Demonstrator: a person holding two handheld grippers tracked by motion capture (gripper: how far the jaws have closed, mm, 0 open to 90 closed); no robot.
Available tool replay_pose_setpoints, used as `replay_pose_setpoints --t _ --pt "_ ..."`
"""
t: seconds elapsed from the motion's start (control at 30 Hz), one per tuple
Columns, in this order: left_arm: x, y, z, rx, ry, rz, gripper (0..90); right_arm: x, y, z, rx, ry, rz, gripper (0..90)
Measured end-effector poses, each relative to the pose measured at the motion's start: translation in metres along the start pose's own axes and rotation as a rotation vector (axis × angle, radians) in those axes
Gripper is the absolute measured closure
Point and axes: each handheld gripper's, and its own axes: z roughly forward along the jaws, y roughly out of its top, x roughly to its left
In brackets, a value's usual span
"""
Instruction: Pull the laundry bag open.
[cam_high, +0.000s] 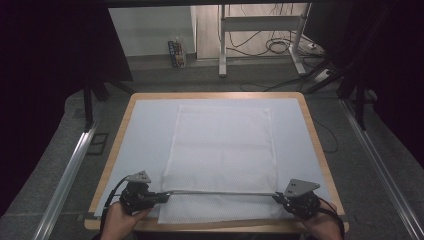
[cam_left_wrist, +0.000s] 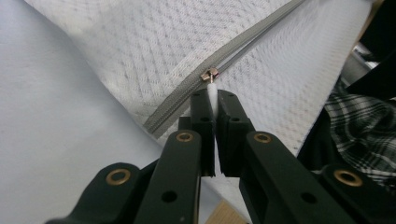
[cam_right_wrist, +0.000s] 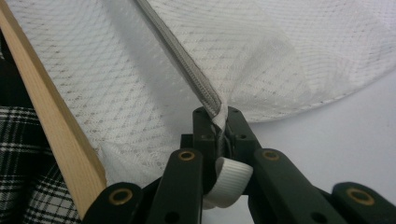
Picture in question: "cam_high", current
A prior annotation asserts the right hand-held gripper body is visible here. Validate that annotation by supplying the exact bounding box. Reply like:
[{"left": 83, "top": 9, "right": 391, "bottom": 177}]
[{"left": 283, "top": 179, "right": 321, "bottom": 220}]

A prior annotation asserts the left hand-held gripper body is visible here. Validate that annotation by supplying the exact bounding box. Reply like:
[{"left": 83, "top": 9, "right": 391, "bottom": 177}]
[{"left": 119, "top": 170, "right": 155, "bottom": 215}]

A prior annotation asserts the white mesh laundry bag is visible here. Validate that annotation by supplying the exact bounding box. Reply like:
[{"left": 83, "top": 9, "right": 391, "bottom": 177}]
[{"left": 157, "top": 103, "right": 284, "bottom": 225}]

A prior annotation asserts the person's left hand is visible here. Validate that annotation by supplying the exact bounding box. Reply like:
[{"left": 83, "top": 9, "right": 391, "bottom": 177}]
[{"left": 100, "top": 202, "right": 153, "bottom": 240}]

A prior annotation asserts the person's right hand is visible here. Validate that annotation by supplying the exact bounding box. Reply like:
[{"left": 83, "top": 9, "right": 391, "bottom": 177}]
[{"left": 301, "top": 203, "right": 344, "bottom": 240}]

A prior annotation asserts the wooden framed work board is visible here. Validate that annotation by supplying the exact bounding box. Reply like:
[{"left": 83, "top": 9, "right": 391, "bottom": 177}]
[{"left": 94, "top": 98, "right": 338, "bottom": 219}]

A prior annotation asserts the black floor plate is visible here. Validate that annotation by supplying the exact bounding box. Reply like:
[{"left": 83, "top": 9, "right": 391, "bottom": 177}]
[{"left": 85, "top": 132, "right": 110, "bottom": 156}]

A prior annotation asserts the black metal stand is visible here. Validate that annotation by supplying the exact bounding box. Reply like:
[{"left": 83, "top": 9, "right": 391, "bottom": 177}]
[
  {"left": 82, "top": 77, "right": 135, "bottom": 132},
  {"left": 301, "top": 58, "right": 369, "bottom": 132}
]

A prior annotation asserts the white power strip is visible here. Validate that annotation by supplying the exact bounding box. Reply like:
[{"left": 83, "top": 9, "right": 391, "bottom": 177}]
[{"left": 314, "top": 67, "right": 335, "bottom": 84}]

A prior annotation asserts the colourful snack packet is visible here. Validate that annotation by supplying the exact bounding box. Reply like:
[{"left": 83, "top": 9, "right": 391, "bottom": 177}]
[{"left": 167, "top": 36, "right": 188, "bottom": 69}]

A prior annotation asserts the black curtain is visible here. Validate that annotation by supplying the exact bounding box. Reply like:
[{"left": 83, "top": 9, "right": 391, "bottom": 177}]
[
  {"left": 0, "top": 0, "right": 134, "bottom": 218},
  {"left": 304, "top": 0, "right": 424, "bottom": 169}
]

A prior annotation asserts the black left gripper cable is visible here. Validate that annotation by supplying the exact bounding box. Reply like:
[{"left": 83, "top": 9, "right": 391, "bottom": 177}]
[{"left": 99, "top": 175, "right": 132, "bottom": 234}]

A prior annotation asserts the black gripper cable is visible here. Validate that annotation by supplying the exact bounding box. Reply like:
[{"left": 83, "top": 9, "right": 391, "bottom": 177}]
[
  {"left": 99, "top": 175, "right": 132, "bottom": 234},
  {"left": 318, "top": 197, "right": 346, "bottom": 239}
]

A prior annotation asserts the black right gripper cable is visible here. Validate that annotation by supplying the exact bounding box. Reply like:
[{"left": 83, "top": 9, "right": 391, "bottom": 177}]
[{"left": 318, "top": 197, "right": 346, "bottom": 239}]

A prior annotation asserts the aluminium floor rail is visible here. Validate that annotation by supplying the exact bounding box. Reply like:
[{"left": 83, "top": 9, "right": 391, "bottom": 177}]
[
  {"left": 32, "top": 124, "right": 98, "bottom": 240},
  {"left": 339, "top": 99, "right": 424, "bottom": 240}
]

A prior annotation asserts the thin black floor cable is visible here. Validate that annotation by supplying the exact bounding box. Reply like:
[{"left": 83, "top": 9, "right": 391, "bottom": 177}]
[{"left": 313, "top": 118, "right": 340, "bottom": 155}]

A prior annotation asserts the tangle of black floor cables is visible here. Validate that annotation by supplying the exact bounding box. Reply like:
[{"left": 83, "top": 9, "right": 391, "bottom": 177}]
[{"left": 226, "top": 3, "right": 321, "bottom": 58}]

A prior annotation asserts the white desk frame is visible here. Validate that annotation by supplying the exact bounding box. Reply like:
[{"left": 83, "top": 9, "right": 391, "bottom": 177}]
[{"left": 218, "top": 3, "right": 313, "bottom": 78}]

